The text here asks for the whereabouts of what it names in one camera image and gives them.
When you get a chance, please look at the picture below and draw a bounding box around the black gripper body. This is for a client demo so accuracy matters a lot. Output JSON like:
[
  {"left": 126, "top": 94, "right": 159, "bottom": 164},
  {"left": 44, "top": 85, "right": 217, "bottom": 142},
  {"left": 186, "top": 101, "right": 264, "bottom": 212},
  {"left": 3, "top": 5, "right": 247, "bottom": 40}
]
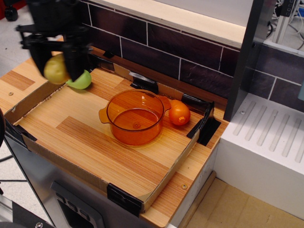
[{"left": 16, "top": 0, "right": 92, "bottom": 53}]

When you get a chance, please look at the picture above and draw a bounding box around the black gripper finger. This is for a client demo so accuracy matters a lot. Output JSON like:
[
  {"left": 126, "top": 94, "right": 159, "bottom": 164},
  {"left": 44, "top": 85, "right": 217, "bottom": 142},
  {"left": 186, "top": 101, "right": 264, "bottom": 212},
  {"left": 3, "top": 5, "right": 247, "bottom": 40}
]
[
  {"left": 29, "top": 45, "right": 52, "bottom": 77},
  {"left": 63, "top": 45, "right": 89, "bottom": 82}
]

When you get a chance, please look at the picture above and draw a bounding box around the yellow toy potato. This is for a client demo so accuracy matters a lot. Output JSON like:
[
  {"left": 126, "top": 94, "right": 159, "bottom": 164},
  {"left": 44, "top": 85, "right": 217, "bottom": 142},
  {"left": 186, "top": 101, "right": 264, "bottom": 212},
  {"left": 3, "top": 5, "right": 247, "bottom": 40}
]
[{"left": 44, "top": 53, "right": 70, "bottom": 85}]

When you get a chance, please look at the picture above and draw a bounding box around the cardboard fence with black tape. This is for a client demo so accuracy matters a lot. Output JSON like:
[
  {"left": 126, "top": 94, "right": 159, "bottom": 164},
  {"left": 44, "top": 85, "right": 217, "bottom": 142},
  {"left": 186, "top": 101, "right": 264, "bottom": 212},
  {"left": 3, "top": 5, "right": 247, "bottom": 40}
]
[{"left": 0, "top": 59, "right": 227, "bottom": 227}]

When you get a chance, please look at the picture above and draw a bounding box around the orange transparent plastic pot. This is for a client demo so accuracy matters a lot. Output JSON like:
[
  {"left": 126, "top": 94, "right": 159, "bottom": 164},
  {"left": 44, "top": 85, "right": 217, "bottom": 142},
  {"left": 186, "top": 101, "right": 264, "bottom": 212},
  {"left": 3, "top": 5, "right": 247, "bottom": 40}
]
[{"left": 98, "top": 89, "right": 171, "bottom": 146}]

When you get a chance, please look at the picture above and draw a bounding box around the green toy pear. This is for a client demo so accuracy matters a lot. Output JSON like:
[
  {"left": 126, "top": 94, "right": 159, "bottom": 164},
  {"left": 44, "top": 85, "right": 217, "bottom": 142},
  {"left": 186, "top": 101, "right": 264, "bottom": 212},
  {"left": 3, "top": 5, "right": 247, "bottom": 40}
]
[{"left": 66, "top": 70, "right": 92, "bottom": 90}]

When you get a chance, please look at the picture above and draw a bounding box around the black chair caster wheel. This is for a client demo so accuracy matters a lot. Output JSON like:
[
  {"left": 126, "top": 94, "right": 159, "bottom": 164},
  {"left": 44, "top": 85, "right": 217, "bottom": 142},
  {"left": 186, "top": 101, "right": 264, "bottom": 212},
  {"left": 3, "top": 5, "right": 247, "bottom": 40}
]
[{"left": 4, "top": 5, "right": 18, "bottom": 21}]

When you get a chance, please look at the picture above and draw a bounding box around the orange toy fruit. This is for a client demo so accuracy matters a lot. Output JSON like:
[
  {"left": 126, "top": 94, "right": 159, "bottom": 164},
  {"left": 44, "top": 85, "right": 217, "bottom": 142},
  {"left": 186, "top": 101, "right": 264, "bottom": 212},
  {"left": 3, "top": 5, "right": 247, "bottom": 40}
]
[{"left": 169, "top": 100, "right": 190, "bottom": 125}]

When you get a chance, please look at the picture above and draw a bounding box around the grey toy oven front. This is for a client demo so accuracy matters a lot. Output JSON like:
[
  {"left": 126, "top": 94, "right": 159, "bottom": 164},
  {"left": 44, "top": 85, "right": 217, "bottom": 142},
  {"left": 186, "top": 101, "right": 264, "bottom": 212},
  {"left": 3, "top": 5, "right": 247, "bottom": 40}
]
[{"left": 5, "top": 136, "right": 150, "bottom": 228}]

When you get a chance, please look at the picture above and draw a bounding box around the white toy sink drainboard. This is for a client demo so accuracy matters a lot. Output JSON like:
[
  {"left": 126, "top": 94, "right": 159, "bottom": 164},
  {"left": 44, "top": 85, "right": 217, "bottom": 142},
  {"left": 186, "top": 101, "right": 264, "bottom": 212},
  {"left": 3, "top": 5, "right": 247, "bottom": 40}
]
[{"left": 214, "top": 94, "right": 304, "bottom": 219}]

